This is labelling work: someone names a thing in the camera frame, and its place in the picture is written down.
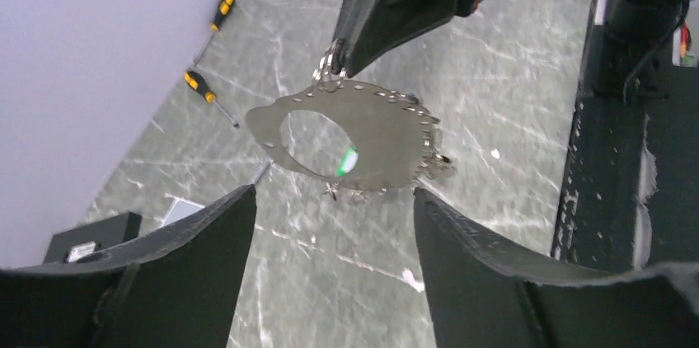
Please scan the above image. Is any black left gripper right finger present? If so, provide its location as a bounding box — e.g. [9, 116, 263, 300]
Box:
[414, 188, 698, 347]

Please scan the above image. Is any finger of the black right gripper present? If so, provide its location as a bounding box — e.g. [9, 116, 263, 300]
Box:
[331, 0, 457, 77]

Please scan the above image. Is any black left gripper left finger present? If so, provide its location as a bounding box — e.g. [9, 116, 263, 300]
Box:
[1, 185, 256, 347]

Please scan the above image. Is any black box with label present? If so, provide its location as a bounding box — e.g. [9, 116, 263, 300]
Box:
[43, 212, 143, 264]

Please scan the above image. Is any black yellow screwdriver far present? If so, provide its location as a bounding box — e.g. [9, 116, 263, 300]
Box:
[192, 0, 236, 65]

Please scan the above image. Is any black yellow screwdriver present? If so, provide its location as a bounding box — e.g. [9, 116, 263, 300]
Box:
[184, 70, 240, 129]
[192, 0, 236, 65]

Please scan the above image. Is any black yellow screwdriver near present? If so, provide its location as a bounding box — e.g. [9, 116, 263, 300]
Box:
[184, 70, 240, 129]

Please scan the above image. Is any white network switch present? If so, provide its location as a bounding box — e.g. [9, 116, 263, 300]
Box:
[161, 198, 204, 227]

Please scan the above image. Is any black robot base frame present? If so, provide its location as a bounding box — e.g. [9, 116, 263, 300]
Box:
[550, 0, 698, 272]

